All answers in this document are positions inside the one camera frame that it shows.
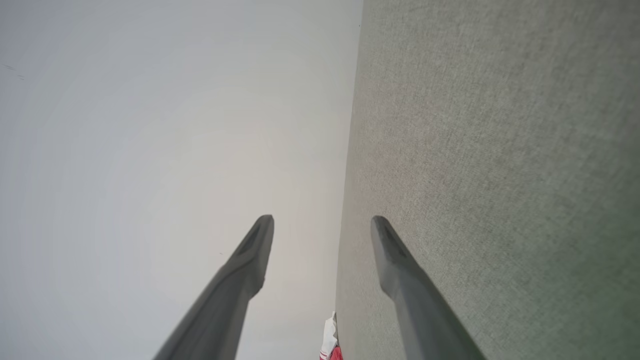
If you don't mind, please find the red and white shirt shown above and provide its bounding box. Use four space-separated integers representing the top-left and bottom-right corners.
320 311 344 360

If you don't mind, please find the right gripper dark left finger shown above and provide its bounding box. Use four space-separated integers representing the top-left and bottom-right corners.
152 215 275 360

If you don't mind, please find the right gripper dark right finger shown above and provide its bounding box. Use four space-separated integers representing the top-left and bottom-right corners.
370 216 488 360

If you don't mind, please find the grey fabric sofa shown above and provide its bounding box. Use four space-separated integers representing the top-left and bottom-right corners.
335 0 640 360

